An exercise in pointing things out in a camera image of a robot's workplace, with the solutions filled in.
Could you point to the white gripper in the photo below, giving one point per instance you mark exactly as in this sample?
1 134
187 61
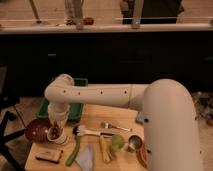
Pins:
58 114

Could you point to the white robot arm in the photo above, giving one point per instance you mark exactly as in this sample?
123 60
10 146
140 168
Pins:
170 125

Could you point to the white paper cup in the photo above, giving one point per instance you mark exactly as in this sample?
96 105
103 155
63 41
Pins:
61 140

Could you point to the silver metal cup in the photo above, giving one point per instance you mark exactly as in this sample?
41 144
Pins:
134 143

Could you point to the green plastic tray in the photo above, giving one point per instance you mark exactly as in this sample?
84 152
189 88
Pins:
75 110

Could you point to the purple grape bunch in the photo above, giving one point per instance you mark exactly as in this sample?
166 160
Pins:
55 131

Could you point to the dark red round plate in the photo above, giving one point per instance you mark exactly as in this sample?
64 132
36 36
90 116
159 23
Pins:
36 130

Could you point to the small wooden block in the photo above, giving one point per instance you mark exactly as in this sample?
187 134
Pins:
50 155

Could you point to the green long vegetable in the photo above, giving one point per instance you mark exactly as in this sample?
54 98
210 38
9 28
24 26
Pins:
74 153

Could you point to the grey folded cloth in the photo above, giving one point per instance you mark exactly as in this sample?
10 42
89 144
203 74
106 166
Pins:
85 159

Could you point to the orange carrot piece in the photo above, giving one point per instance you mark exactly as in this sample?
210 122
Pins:
142 156

